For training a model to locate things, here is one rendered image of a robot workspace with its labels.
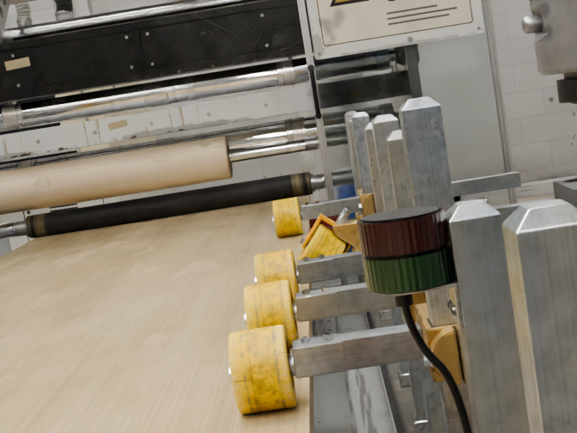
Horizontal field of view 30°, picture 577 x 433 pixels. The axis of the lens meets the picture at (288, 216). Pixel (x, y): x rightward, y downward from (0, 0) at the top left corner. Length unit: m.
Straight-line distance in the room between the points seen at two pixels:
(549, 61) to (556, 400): 0.20
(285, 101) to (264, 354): 2.05
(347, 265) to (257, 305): 0.29
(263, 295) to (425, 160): 0.37
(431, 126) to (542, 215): 0.50
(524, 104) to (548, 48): 8.81
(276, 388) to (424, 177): 0.24
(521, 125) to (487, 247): 8.70
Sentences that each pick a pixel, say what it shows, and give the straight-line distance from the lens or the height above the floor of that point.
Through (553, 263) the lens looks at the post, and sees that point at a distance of 0.48.
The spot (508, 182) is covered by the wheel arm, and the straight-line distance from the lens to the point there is 2.30.
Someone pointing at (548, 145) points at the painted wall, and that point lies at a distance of 9.46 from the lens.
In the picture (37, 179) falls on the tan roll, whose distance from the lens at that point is 3.14.
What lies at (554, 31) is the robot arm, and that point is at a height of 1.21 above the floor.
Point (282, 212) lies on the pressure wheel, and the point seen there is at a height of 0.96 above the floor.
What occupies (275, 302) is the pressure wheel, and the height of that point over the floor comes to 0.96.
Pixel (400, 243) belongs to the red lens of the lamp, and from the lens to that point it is 0.71.
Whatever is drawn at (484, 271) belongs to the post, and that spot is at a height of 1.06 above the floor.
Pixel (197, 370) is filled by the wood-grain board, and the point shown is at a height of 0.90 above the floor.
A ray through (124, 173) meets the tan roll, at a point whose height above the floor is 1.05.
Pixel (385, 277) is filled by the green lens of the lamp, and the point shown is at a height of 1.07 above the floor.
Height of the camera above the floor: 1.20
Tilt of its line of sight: 6 degrees down
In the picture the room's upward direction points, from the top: 9 degrees counter-clockwise
